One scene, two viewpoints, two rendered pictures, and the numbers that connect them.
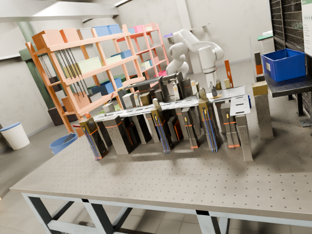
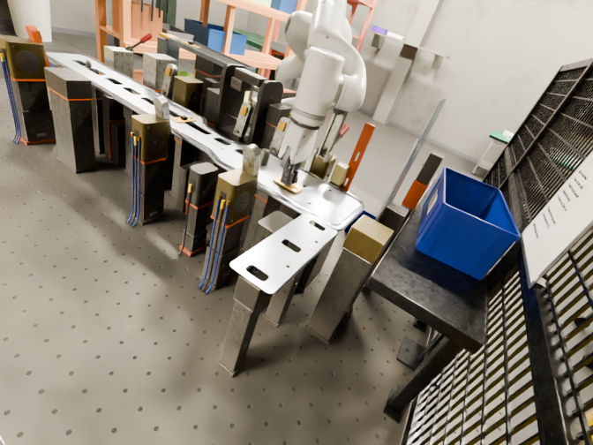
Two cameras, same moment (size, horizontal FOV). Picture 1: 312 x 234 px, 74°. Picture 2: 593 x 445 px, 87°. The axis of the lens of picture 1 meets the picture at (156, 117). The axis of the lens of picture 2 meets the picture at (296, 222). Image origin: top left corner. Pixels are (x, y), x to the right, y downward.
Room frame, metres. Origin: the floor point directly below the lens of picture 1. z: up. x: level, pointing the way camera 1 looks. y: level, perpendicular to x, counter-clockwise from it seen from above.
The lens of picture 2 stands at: (0.58, -0.43, 1.39)
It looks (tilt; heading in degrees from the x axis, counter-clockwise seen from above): 32 degrees down; 355
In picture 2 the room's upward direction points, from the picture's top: 19 degrees clockwise
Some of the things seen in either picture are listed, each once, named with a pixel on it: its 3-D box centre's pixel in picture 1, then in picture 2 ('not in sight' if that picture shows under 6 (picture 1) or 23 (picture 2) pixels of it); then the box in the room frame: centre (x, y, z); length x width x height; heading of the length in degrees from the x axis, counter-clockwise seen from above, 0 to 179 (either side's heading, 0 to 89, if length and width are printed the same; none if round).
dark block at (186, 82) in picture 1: (191, 102); (266, 160); (1.72, -0.34, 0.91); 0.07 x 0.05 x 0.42; 154
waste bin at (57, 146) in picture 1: (70, 152); not in sight; (3.17, 1.50, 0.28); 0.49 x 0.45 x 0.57; 157
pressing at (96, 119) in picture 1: (155, 107); (177, 118); (1.62, -0.02, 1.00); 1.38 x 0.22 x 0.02; 64
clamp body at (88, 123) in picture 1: (93, 139); (25, 94); (1.70, 0.58, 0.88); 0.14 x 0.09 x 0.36; 154
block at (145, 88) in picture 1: (150, 104); (205, 109); (2.02, 0.02, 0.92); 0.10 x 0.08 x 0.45; 64
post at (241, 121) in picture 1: (244, 137); (243, 324); (1.01, -0.43, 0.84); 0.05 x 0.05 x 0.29; 64
